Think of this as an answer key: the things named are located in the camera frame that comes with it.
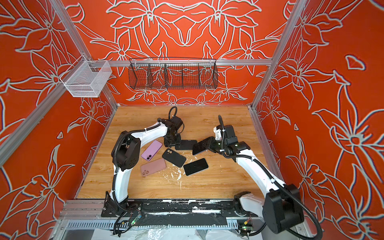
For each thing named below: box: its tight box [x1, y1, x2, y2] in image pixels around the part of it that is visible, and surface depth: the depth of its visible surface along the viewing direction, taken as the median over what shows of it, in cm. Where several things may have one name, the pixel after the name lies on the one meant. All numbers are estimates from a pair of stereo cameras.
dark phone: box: [192, 136, 213, 155], surface depth 83 cm
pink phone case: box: [140, 158, 167, 177], surface depth 89 cm
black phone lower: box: [183, 158, 209, 176], surface depth 89 cm
